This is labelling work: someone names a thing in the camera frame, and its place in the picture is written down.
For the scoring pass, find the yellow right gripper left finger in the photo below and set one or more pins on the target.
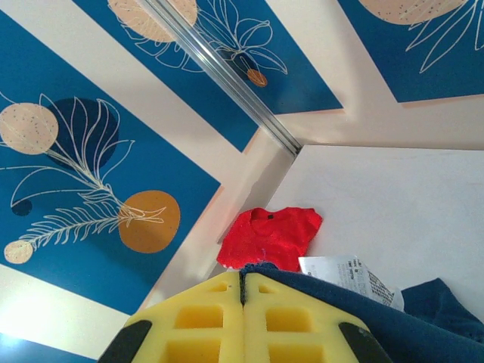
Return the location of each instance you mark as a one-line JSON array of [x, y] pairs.
[[196, 321]]

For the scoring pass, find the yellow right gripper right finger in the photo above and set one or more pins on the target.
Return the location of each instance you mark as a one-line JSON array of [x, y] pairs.
[[295, 325]]

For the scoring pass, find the navy blue t-shirt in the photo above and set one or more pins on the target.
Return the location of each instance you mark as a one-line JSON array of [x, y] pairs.
[[416, 332]]

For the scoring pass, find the red folded t-shirt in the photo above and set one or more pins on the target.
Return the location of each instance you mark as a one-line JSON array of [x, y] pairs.
[[272, 238]]

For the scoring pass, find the aluminium frame post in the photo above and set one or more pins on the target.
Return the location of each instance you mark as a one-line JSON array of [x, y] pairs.
[[227, 73]]

